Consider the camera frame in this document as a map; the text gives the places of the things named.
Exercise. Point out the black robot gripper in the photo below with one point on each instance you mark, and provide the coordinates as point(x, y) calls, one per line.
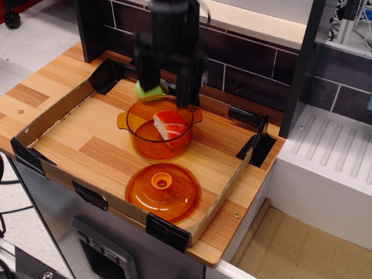
point(172, 44)

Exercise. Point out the salmon nigiri sushi toy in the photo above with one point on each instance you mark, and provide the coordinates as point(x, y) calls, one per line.
point(172, 128)

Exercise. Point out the orange transparent pot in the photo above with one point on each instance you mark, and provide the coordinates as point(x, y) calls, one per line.
point(138, 121)

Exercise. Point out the cardboard fence with black tape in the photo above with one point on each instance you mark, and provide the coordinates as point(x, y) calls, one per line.
point(77, 142)

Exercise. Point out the orange transparent pot lid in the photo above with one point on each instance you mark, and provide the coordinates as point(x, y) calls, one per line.
point(166, 190)

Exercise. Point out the green toy pear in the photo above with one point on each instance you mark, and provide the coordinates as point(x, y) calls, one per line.
point(141, 93)

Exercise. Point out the black caster wheel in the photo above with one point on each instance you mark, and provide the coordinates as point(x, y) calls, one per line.
point(12, 19)

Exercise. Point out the silver toy oven front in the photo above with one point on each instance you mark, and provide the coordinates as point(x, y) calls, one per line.
point(94, 243)

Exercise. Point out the white toy sink drainboard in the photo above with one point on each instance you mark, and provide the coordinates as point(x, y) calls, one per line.
point(322, 175)

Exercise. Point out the dark vertical post left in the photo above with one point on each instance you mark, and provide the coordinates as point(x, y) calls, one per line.
point(92, 17)

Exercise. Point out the dark vertical post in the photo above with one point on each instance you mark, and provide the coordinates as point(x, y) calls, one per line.
point(316, 35)
point(92, 17)

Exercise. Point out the dark vertical post right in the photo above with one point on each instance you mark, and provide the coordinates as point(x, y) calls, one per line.
point(316, 35)

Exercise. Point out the grey metal equipment frame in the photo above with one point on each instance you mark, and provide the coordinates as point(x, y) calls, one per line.
point(351, 29)

